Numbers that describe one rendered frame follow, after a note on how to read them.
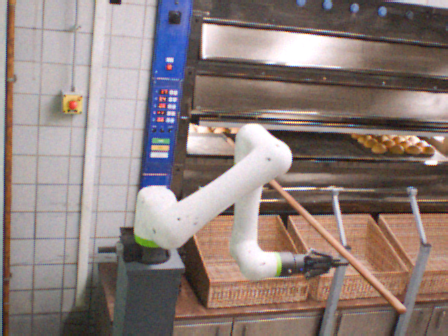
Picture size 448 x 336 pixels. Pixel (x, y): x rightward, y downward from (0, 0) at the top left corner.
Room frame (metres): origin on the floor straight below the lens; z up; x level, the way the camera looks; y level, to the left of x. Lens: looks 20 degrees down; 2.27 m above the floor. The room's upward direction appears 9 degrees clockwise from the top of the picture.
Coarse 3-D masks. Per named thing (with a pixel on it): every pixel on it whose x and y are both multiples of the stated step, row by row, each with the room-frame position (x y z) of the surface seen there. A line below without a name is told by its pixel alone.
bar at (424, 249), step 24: (264, 192) 2.77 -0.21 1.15; (288, 192) 2.82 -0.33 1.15; (312, 192) 2.86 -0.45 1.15; (336, 192) 2.90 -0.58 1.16; (360, 192) 2.96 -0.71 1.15; (384, 192) 3.01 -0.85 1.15; (408, 192) 3.07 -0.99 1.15; (336, 216) 2.83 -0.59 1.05; (336, 288) 2.69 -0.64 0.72; (408, 288) 2.89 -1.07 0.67; (408, 312) 2.87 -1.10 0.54
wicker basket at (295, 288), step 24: (216, 216) 3.06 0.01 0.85; (264, 216) 3.15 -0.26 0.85; (192, 240) 2.86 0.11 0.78; (216, 240) 3.02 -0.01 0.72; (264, 240) 3.13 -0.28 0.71; (288, 240) 3.02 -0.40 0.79; (192, 264) 2.82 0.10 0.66; (216, 264) 2.99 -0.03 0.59; (216, 288) 2.57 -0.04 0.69; (240, 288) 2.62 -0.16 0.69; (264, 288) 2.67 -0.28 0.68; (288, 288) 2.72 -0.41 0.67
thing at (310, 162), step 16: (192, 160) 3.02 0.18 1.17; (208, 160) 3.05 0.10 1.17; (224, 160) 3.09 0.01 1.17; (304, 160) 3.26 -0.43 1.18; (320, 160) 3.30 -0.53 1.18; (336, 160) 3.35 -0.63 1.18; (352, 160) 3.39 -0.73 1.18; (368, 160) 3.44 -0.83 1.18; (384, 160) 3.49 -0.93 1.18; (400, 160) 3.54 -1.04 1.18; (416, 160) 3.58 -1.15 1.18
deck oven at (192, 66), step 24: (192, 24) 2.99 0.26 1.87; (192, 48) 3.00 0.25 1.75; (192, 72) 3.00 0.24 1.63; (216, 72) 3.05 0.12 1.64; (240, 72) 3.10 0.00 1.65; (264, 72) 3.14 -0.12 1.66; (288, 72) 3.19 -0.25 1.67; (312, 72) 3.23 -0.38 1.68; (336, 72) 3.28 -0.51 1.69; (192, 96) 3.01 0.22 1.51; (288, 120) 3.30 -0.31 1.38; (312, 120) 3.36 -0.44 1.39; (336, 120) 3.31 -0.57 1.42; (360, 120) 3.36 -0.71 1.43; (432, 144) 3.96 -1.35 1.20; (192, 168) 3.03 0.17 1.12; (216, 168) 3.07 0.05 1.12; (312, 168) 3.28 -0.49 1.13; (336, 168) 3.33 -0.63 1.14; (360, 168) 3.39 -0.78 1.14
